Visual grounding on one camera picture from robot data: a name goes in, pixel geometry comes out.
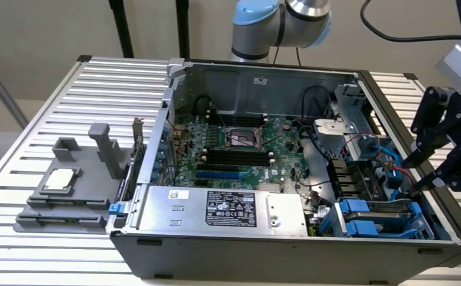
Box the silver power supply unit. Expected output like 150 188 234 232
135 185 310 238

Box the blue disk wire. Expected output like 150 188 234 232
367 142 405 190

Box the black vertical pole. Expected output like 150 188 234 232
175 0 192 59
110 0 136 59

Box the black open PC case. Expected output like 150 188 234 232
106 57 461 281

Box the blue drive bay cage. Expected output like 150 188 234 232
321 198 434 239

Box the red disk wire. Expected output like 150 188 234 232
387 162 418 186

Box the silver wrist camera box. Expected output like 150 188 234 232
433 41 461 99

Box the green motherboard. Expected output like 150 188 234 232
164 114 337 199

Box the thin black looping cable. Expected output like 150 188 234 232
358 0 461 43

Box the grey parts rack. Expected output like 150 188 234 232
12 122 136 234

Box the black RAM slot bank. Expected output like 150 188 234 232
215 113 267 125
204 148 271 166

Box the silver CPU chip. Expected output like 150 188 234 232
44 167 80 191

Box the graphics card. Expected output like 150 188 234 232
119 117 147 201

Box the black internal case cable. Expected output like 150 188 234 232
299 85 329 122

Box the blue expansion slot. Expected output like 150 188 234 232
195 170 242 181

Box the CPU socket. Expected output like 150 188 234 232
220 126 266 150

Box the green RAM stick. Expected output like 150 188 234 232
31 218 96 225
43 201 92 208

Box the silver disk bay cage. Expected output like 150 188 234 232
311 82 377 158

